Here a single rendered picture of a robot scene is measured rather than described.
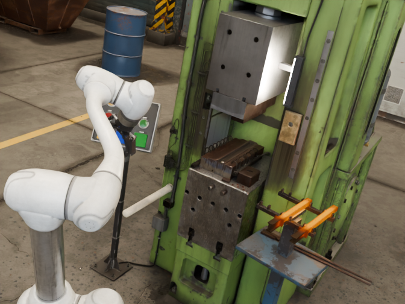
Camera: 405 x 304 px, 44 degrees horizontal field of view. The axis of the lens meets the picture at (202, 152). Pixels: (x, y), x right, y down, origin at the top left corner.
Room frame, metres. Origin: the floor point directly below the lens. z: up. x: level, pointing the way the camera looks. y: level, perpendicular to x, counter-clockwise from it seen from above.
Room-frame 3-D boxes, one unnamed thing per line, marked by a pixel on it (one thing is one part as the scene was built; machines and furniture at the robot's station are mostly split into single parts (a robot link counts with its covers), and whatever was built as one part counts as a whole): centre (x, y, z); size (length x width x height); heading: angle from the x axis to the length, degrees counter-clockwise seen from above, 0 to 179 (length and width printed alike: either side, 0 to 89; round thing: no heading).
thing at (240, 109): (2.69, -0.18, 1.32); 0.42 x 0.20 x 0.10; 153
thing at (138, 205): (2.58, 0.26, 0.62); 0.44 x 0.05 x 0.05; 153
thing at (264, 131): (2.96, -0.37, 1.37); 0.41 x 0.10 x 0.91; 63
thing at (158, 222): (2.77, 0.18, 0.36); 0.09 x 0.07 x 0.12; 63
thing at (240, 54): (2.67, -0.22, 1.57); 0.42 x 0.39 x 0.40; 153
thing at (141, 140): (2.55, 0.36, 1.01); 0.07 x 0.05 x 0.07; 88
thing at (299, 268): (2.14, -0.50, 0.72); 0.40 x 0.30 x 0.02; 56
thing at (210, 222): (2.68, -0.23, 0.69); 0.56 x 0.38 x 0.45; 153
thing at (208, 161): (2.69, -0.18, 0.96); 0.42 x 0.20 x 0.09; 153
